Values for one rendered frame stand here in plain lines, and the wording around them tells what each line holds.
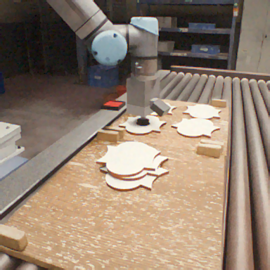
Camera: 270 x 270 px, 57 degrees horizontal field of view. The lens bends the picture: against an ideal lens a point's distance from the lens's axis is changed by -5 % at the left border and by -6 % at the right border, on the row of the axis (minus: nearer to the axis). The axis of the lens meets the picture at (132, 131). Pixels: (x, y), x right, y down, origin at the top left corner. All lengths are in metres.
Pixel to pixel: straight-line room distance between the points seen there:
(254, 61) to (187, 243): 4.96
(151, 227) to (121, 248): 0.07
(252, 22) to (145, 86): 4.59
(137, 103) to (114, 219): 0.39
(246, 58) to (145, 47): 4.61
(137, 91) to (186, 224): 0.42
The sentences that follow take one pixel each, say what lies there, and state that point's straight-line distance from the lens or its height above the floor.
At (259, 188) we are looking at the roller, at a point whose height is 0.92.
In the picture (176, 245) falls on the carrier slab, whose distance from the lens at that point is 0.43.
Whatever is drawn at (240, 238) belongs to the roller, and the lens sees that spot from 0.48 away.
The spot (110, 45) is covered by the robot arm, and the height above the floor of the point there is 1.20.
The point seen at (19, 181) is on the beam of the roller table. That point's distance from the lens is 0.64.
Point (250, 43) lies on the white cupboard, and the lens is 5.25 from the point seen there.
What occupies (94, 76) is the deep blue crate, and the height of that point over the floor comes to 0.20.
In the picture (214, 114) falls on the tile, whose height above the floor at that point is 0.94.
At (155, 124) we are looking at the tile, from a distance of 0.81.
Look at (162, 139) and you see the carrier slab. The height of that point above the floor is 0.94.
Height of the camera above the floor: 1.25
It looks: 24 degrees down
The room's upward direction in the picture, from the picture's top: straight up
